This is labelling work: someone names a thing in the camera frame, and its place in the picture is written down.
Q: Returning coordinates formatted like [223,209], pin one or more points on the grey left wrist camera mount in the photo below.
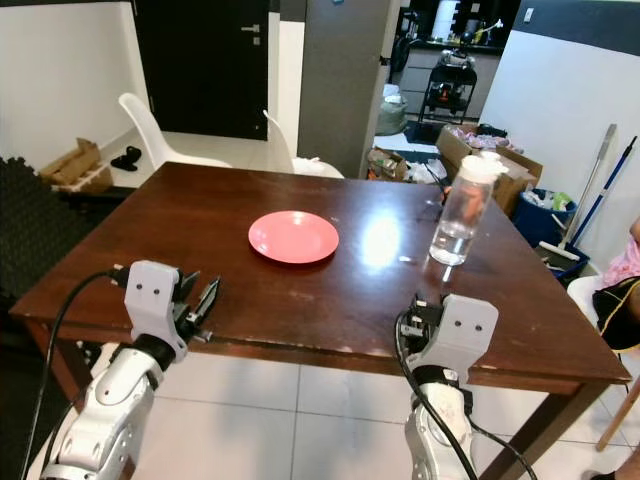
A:
[153,298]

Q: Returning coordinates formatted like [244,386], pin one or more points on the blue plastic bin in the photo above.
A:
[540,215]

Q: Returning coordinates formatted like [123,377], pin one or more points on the black foam floor mats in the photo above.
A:
[25,230]

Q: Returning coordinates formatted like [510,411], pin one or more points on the white chair with wooden legs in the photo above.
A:
[582,292]

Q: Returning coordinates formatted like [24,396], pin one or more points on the large cluttered cardboard box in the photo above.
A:
[520,180]

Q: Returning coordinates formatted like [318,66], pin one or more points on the small brown cardboard box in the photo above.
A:
[387,165]

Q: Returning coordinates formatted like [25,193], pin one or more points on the open empty cardboard box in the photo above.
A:
[75,168]

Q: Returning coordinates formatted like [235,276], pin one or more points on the dark brown wooden table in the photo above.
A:
[320,320]

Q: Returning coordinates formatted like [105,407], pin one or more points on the pink round plate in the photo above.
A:
[294,238]

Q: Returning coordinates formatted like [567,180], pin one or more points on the black wheeled trolley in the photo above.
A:
[448,88]

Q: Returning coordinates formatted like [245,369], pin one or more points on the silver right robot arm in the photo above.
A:
[440,430]

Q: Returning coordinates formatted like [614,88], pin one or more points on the person in pink top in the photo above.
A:
[622,270]

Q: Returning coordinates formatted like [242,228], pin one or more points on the white flat mop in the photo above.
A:
[558,253]

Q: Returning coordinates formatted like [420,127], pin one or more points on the clear bottle with white cap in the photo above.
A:
[460,215]

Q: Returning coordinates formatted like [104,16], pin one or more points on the small black floor object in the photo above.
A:
[126,158]

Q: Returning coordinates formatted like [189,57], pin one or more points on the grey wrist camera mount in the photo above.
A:
[153,298]
[465,330]

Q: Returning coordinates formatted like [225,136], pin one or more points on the white plastic chair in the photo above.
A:
[285,145]
[150,130]

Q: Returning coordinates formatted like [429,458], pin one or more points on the blue broom pole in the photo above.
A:
[603,200]

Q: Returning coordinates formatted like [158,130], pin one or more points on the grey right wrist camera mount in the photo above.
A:
[465,330]

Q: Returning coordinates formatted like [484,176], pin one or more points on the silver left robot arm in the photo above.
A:
[115,410]

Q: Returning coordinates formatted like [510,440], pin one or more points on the black door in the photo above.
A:
[205,70]

